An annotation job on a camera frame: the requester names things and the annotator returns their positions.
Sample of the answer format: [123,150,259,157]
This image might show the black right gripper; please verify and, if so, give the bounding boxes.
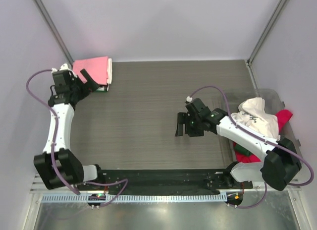
[175,112,204,137]

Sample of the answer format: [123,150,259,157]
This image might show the pink t shirt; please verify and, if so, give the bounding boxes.
[73,57,102,84]

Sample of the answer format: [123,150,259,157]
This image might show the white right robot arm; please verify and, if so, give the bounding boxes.
[175,98,302,191]

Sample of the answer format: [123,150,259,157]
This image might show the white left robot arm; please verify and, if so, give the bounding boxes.
[33,63,106,194]

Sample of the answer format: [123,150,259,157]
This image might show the folded white printed t shirt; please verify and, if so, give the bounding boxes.
[98,57,113,87]

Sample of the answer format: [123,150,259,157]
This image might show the dark green crumpled t shirt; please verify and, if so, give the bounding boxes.
[234,143,247,155]

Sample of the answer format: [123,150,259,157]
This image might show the white crumpled t shirt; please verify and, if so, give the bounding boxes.
[231,97,280,140]

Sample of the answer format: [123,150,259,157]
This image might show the magenta crumpled t shirt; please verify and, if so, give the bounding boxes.
[233,109,293,163]

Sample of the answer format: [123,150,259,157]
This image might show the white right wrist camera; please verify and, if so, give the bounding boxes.
[185,96,193,104]

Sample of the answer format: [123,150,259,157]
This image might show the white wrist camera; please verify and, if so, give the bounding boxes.
[51,63,77,77]
[185,96,193,104]

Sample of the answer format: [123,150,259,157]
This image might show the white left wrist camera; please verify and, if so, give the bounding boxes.
[51,63,77,77]

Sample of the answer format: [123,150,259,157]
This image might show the white slotted cable duct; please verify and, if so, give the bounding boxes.
[42,192,227,203]

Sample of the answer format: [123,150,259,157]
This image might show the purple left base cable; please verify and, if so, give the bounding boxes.
[84,178,129,207]

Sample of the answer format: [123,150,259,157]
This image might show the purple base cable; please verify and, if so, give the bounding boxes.
[227,182,267,210]
[84,178,129,207]

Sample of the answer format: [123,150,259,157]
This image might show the left aluminium frame post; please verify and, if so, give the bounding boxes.
[33,0,74,64]

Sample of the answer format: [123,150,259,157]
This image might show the aluminium frame post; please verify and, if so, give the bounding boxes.
[246,0,289,66]
[33,0,74,64]

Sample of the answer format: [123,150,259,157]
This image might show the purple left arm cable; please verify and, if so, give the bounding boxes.
[26,69,81,196]

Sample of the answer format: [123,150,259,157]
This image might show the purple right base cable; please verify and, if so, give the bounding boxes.
[227,182,267,210]

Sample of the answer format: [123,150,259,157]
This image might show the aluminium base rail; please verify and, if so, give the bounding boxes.
[30,173,50,193]

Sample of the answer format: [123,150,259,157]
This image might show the right aluminium frame post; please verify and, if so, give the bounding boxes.
[246,0,289,66]

